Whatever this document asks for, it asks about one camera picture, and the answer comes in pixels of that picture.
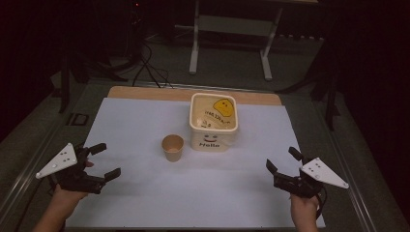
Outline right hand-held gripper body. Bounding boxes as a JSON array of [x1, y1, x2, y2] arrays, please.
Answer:
[[273, 157, 350, 199]]

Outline white table mat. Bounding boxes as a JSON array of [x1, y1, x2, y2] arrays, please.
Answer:
[[65, 97, 327, 230]]

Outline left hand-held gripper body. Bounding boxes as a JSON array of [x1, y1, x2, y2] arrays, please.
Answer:
[[35, 142, 107, 195]]

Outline person's right hand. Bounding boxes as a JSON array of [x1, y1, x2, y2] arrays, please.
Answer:
[[289, 193, 321, 227]]

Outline black floor cables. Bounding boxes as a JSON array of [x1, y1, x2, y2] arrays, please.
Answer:
[[130, 38, 175, 90]]

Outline black floor socket plate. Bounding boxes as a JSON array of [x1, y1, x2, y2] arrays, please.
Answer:
[[68, 112, 90, 127]]

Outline cream plastic bin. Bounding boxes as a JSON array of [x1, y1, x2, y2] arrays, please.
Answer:
[[188, 92, 240, 153]]

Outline wooden table board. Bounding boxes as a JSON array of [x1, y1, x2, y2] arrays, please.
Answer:
[[106, 85, 283, 106]]

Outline brown paper cup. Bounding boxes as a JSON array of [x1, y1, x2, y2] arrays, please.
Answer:
[[161, 133, 186, 163]]

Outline person's left hand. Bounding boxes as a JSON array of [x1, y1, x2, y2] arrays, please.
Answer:
[[49, 159, 95, 217]]

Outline white metal frame stand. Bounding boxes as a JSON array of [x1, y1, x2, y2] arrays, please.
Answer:
[[189, 0, 285, 82]]

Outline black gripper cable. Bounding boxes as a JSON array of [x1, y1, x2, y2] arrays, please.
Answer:
[[314, 186, 329, 220]]

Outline metal floor rail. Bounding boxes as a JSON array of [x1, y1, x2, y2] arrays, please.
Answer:
[[0, 124, 67, 223], [317, 124, 379, 232]]

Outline black metal stand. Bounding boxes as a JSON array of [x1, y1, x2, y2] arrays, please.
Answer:
[[323, 61, 341, 131]]

